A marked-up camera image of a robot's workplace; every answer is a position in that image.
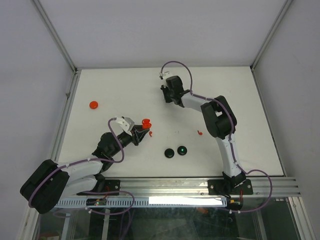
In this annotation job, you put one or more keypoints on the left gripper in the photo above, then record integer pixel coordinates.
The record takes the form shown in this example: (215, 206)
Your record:
(137, 132)

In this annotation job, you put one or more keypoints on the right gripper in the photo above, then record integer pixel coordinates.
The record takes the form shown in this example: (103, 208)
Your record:
(167, 100)

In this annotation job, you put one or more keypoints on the red case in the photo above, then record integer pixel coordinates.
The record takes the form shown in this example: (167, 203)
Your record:
(93, 105)
(146, 124)

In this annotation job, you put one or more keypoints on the black case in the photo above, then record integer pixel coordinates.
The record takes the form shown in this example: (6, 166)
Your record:
(182, 150)
(169, 153)

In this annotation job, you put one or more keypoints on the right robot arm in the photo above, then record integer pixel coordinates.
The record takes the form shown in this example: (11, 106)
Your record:
(220, 122)

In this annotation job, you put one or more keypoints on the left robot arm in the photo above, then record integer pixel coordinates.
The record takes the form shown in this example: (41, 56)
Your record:
(52, 182)

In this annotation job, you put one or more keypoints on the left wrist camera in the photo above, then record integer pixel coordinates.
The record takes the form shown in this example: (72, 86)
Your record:
(126, 124)

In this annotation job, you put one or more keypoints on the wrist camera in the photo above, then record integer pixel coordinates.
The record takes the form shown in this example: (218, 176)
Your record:
(164, 75)
(126, 124)

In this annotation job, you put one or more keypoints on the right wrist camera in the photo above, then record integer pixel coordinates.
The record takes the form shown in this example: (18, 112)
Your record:
(164, 75)

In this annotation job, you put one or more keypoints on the slotted cable duct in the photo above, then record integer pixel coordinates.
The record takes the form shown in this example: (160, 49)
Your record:
(141, 202)

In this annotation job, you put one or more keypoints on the aluminium mounting rail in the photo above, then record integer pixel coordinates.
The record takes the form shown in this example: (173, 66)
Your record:
(260, 187)

